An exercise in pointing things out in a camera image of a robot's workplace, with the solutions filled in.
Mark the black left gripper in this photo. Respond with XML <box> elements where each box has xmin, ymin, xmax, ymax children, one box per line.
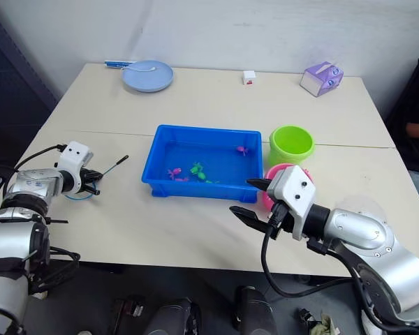
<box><xmin>78</xmin><ymin>167</ymin><xmax>104</xmax><ymax>196</ymax></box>

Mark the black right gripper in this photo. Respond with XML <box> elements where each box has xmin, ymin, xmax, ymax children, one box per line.
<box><xmin>228</xmin><ymin>178</ymin><xmax>296</xmax><ymax>241</ymax></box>

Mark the pink plastic bucket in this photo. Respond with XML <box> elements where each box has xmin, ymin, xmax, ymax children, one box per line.
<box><xmin>262</xmin><ymin>163</ymin><xmax>316</xmax><ymax>211</ymax></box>

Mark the green plastic bucket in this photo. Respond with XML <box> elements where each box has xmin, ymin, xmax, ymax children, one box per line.
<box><xmin>268</xmin><ymin>125</ymin><xmax>316</xmax><ymax>168</ymax></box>

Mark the blue plastic tub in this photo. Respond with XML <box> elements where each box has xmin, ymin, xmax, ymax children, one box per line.
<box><xmin>140</xmin><ymin>124</ymin><xmax>263</xmax><ymax>204</ymax></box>

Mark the clear plastic cup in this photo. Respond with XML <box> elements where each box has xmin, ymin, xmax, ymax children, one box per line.
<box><xmin>335</xmin><ymin>195</ymin><xmax>389</xmax><ymax>224</ymax></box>

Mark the dark rounded robot leg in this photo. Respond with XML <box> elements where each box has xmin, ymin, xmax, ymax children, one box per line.
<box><xmin>143</xmin><ymin>297</ymin><xmax>203</xmax><ymax>335</ymax></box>
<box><xmin>233</xmin><ymin>285</ymin><xmax>277</xmax><ymax>335</ymax></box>

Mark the light blue plate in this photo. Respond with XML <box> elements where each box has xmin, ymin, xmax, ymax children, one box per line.
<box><xmin>122</xmin><ymin>59</ymin><xmax>175</xmax><ymax>94</ymax></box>

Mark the black red floor object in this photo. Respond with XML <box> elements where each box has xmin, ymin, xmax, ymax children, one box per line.
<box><xmin>110</xmin><ymin>295</ymin><xmax>146</xmax><ymax>335</ymax></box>

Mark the purple tissue box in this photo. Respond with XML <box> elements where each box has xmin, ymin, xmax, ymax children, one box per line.
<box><xmin>298</xmin><ymin>61</ymin><xmax>345</xmax><ymax>98</ymax></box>

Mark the crumpled cloth on floor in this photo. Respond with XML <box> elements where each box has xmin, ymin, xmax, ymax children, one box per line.
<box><xmin>297</xmin><ymin>308</ymin><xmax>340</xmax><ymax>335</ymax></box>

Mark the dark partition panel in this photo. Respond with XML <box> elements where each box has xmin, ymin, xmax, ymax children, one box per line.
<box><xmin>0</xmin><ymin>0</ymin><xmax>59</xmax><ymax>137</ymax></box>

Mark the person in black shirt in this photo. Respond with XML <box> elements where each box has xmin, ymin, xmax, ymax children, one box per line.
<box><xmin>385</xmin><ymin>57</ymin><xmax>419</xmax><ymax>224</ymax></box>

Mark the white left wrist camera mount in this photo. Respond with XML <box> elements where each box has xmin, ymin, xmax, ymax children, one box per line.
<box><xmin>57</xmin><ymin>141</ymin><xmax>94</xmax><ymax>195</ymax></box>

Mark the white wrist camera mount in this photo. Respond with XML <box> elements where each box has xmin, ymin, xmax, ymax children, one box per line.
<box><xmin>57</xmin><ymin>141</ymin><xmax>94</xmax><ymax>195</ymax></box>
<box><xmin>266</xmin><ymin>165</ymin><xmax>317</xmax><ymax>241</ymax></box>

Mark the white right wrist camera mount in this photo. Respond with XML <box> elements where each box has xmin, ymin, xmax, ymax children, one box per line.
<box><xmin>266</xmin><ymin>165</ymin><xmax>317</xmax><ymax>241</ymax></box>

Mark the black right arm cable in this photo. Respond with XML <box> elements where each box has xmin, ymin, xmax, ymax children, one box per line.
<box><xmin>260</xmin><ymin>202</ymin><xmax>354</xmax><ymax>298</ymax></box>

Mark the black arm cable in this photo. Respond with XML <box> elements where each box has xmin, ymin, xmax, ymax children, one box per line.
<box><xmin>13</xmin><ymin>144</ymin><xmax>66</xmax><ymax>172</ymax></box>
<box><xmin>260</xmin><ymin>202</ymin><xmax>354</xmax><ymax>298</ymax></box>

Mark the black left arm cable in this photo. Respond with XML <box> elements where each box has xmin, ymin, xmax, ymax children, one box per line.
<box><xmin>13</xmin><ymin>144</ymin><xmax>66</xmax><ymax>172</ymax></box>

